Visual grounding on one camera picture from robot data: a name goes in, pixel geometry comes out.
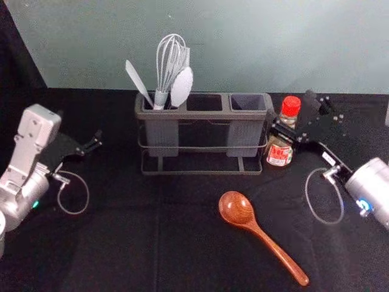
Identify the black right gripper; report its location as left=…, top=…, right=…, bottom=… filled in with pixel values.
left=269, top=89, right=354, bottom=187

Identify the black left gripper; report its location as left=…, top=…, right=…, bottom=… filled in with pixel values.
left=38, top=130, right=103, bottom=172

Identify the spice bottle with red cap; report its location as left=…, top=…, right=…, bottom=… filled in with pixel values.
left=266, top=96, right=302, bottom=167

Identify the grey narrow spatula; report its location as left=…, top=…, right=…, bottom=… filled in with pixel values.
left=125, top=59, right=155, bottom=109

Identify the gripper's thin cable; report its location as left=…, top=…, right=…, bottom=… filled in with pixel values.
left=305, top=165, right=346, bottom=225
left=51, top=170, right=90, bottom=215

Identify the grey oval spoon spatula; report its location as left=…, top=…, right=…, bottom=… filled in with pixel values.
left=169, top=66, right=195, bottom=110

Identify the black rack with steel bars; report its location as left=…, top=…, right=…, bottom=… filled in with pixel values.
left=134, top=91, right=274, bottom=178

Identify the grey plastic rack bin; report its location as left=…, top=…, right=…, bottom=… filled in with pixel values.
left=227, top=93, right=268, bottom=158
left=142, top=97, right=181, bottom=158

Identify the right gripper's thin cable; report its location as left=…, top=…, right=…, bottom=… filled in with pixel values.
left=305, top=165, right=346, bottom=225

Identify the left gripper's thin cable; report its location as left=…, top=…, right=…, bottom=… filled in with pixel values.
left=51, top=170, right=90, bottom=215

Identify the black table cloth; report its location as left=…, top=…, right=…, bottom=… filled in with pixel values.
left=0, top=87, right=389, bottom=292

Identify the grey wire whisk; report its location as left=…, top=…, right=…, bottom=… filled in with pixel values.
left=153, top=33, right=191, bottom=111

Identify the brown wooden spoon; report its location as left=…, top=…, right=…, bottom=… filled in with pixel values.
left=218, top=190, right=311, bottom=287

